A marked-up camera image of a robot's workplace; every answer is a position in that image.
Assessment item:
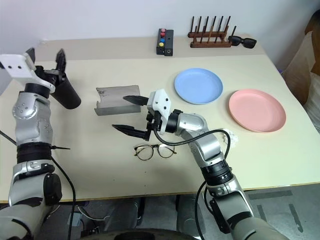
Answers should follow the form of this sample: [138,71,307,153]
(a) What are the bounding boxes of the pink plate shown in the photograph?
[228,88,287,134]

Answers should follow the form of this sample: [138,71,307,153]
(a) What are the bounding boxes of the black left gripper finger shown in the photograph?
[24,47,36,65]
[55,48,68,75]

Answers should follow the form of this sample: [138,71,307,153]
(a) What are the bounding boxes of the white box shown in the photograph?
[0,67,14,96]

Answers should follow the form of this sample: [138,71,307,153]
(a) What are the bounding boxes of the dark wooden peg rack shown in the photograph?
[187,15,238,49]

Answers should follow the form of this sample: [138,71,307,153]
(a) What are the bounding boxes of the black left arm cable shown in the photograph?
[0,129,77,240]

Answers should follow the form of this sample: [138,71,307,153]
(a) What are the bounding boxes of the black sunglasses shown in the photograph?
[227,35,258,50]

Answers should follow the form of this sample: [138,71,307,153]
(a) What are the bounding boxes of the thin-rimmed clear eyeglasses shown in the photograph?
[133,143,176,162]

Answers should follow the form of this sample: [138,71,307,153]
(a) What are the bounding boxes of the blue plate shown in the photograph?
[174,67,224,106]

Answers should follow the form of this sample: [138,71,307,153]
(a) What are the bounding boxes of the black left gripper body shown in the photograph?
[34,64,67,88]

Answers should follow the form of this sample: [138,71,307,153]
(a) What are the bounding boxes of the black box with coloured buttons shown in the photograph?
[155,28,175,57]

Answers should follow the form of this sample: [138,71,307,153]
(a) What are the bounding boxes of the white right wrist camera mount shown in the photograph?
[146,88,173,137]

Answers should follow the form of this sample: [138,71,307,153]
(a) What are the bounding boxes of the black cup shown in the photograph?
[51,73,82,110]

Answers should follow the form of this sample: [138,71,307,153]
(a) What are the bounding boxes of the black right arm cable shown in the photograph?
[152,126,232,240]

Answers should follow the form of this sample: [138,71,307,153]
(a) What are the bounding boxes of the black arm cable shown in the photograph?
[0,129,77,240]
[152,126,232,240]

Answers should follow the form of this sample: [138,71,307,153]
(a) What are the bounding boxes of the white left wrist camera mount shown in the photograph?
[0,51,56,94]

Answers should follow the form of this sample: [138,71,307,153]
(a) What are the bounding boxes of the dark grey rounded block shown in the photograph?
[109,198,142,228]
[176,193,202,227]

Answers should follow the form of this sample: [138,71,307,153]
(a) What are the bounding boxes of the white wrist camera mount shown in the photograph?
[0,51,56,94]
[146,88,173,137]

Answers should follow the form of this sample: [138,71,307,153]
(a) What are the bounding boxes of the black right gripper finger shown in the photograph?
[122,95,149,106]
[111,123,152,143]

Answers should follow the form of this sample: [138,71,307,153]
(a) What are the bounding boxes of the white crumpled tissue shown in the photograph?
[219,127,240,148]

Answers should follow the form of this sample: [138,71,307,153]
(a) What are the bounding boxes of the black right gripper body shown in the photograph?
[145,106,164,133]

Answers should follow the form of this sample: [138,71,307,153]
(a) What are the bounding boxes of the grey plug adapter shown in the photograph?
[72,211,83,228]

